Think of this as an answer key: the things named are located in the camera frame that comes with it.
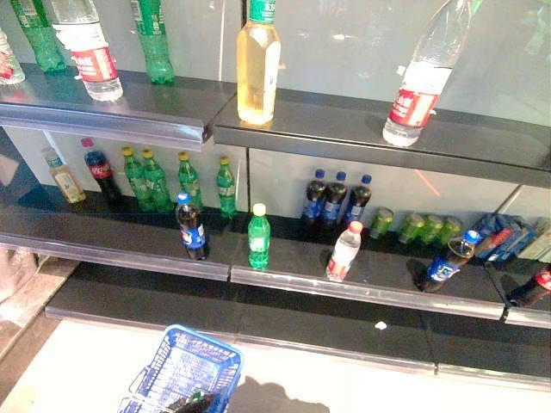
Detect green drink can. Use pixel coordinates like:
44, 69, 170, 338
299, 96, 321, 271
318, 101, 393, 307
437, 216, 464, 247
368, 206, 395, 240
419, 213, 445, 246
397, 212, 427, 245

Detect dark cola bottle blue label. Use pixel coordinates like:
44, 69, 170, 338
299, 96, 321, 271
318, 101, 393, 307
321, 170, 349, 228
421, 230, 482, 293
343, 174, 373, 228
300, 169, 328, 225
175, 193, 209, 262

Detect green soda bottle yellow cap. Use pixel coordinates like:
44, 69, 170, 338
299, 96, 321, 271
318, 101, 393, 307
215, 155, 238, 219
121, 146, 156, 213
141, 148, 175, 214
177, 151, 204, 211

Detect small water bottle red cap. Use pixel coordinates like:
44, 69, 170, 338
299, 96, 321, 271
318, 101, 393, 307
325, 220, 364, 283

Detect cola bottle red label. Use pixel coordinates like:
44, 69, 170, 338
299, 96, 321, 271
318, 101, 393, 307
508, 265, 551, 307

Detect dark metal shelf board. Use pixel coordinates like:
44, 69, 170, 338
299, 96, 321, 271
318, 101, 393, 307
230, 214, 551, 330
213, 88, 551, 189
0, 191, 242, 282
0, 63, 238, 152
45, 262, 551, 392

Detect cola bottle pink cap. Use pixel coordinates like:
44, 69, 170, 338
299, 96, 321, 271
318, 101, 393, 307
80, 137, 123, 203

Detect dark bottle in basket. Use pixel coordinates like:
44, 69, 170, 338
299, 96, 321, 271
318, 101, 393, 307
168, 389, 223, 413

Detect pale boxed goods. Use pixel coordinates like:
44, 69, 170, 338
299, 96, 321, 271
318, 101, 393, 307
518, 217, 551, 262

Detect green soda bottle white cap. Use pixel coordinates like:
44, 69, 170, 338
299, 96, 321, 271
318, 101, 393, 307
247, 202, 272, 271

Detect blue snack package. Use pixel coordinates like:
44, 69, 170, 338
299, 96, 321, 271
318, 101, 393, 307
468, 213, 538, 263

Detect yellow tea bottle green label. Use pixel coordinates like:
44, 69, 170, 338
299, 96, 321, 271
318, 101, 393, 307
236, 0, 282, 126

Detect small yellow tea bottle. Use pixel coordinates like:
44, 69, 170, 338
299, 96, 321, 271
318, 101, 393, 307
41, 146, 87, 204

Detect clear water bottle red label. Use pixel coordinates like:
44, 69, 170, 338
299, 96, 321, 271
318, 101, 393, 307
0, 28, 26, 86
381, 0, 474, 148
50, 0, 125, 102

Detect blue plastic shopping basket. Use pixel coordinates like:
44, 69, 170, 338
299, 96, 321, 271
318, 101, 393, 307
118, 324, 245, 413

